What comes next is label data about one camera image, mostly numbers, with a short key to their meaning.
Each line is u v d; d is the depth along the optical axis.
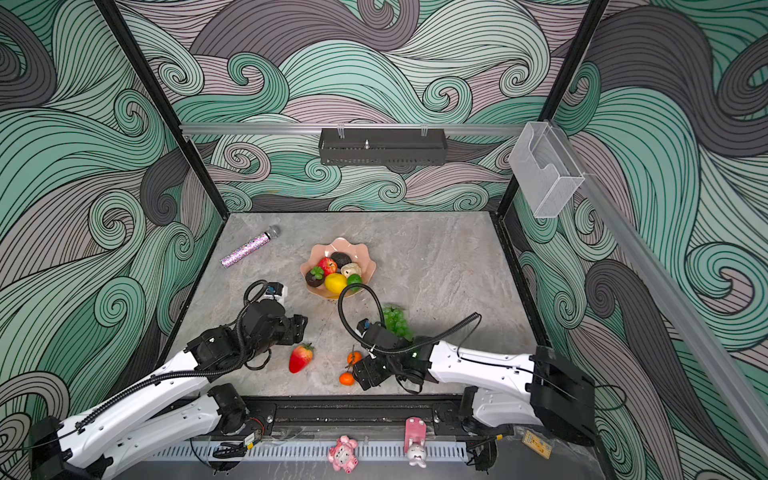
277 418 0.74
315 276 0.92
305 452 0.70
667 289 0.53
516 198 1.15
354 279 0.90
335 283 0.93
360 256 1.03
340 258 0.98
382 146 0.95
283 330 0.60
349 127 0.93
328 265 0.97
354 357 0.81
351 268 0.95
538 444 0.68
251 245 1.07
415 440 0.71
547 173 0.78
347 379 0.77
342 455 0.66
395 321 0.85
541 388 0.41
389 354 0.58
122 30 0.73
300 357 0.80
